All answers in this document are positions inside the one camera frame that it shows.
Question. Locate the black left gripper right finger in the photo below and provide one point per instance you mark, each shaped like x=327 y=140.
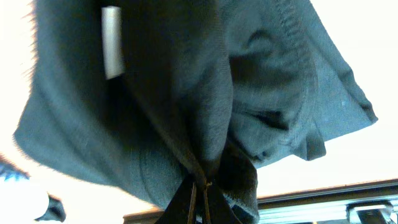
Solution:
x=215 y=207

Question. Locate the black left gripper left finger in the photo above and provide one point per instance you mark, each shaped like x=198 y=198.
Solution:
x=181 y=209

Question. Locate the black t-shirt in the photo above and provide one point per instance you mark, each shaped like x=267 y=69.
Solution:
x=141 y=94

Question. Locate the light blue printed t-shirt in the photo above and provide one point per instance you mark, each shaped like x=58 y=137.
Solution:
x=25 y=201

